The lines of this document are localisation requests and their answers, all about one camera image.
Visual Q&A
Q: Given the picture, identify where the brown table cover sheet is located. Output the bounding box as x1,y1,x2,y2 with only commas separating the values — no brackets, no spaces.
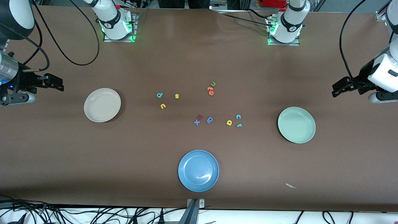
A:
0,6,398,212

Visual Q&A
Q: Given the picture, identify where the blue round plate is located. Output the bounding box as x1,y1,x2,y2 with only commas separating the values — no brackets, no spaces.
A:
178,150,220,192

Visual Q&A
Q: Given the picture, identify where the black table cable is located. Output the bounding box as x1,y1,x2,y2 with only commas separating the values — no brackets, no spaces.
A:
215,12,275,27

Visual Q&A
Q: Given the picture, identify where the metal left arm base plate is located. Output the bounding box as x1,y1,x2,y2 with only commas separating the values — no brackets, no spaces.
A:
267,17,301,46

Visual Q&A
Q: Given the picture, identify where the aluminium frame profile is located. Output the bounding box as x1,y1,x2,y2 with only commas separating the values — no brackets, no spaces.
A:
375,0,393,21

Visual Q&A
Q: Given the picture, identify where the red box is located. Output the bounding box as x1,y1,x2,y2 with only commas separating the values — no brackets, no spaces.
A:
262,0,287,8

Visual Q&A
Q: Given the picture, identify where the light green round plate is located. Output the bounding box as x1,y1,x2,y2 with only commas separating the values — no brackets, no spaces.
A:
278,107,316,144

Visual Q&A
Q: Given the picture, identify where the dark camera mount beam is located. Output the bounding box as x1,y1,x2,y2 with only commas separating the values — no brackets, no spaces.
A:
178,199,200,224

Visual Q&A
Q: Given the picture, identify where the beige brown round plate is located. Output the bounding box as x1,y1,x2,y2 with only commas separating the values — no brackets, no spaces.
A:
84,88,122,123

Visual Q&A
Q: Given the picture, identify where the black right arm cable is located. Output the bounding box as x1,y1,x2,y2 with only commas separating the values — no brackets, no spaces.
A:
23,0,100,72

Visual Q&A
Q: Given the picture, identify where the silver camera mount bracket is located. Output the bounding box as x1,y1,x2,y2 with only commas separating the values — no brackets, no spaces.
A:
187,198,205,209

